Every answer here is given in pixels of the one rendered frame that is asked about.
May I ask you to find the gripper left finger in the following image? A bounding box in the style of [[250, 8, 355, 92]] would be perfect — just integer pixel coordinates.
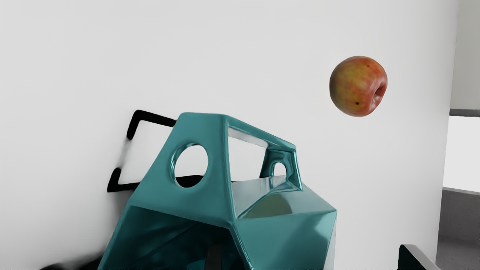
[[39, 255, 102, 270]]

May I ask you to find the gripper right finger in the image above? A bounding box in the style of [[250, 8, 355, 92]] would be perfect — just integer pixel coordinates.
[[397, 244, 441, 270]]

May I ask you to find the teal faceted mug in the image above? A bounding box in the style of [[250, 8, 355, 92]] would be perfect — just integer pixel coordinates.
[[97, 112, 338, 270]]

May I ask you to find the red yellow apple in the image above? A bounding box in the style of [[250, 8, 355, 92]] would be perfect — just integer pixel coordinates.
[[329, 56, 388, 117]]

